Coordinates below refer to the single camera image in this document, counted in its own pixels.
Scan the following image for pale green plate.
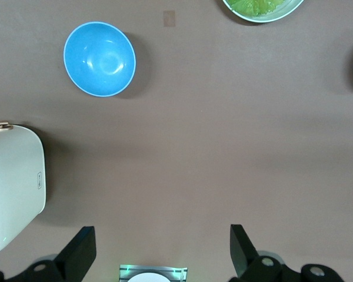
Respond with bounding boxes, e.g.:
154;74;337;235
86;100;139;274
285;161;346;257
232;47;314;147
222;0;305;23

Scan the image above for green lettuce leaf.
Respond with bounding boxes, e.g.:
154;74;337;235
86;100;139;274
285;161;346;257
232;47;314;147
225;0;286;16

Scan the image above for tan tape patch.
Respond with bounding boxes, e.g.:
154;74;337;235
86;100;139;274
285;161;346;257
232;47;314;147
162;11;177;29

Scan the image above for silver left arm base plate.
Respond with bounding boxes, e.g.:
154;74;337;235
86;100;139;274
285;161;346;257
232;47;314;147
119;264;188;282

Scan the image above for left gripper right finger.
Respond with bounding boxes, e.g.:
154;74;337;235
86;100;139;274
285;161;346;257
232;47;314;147
229;224;347;282

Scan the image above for blue plastic bowl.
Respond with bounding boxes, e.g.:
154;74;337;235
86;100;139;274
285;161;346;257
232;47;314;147
63;21;136;98

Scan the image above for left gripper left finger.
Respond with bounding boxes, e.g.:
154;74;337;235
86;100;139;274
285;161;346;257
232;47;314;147
0;226;97;282

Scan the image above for cream white toaster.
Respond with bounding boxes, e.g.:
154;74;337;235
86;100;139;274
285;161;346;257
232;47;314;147
0;121;46;257

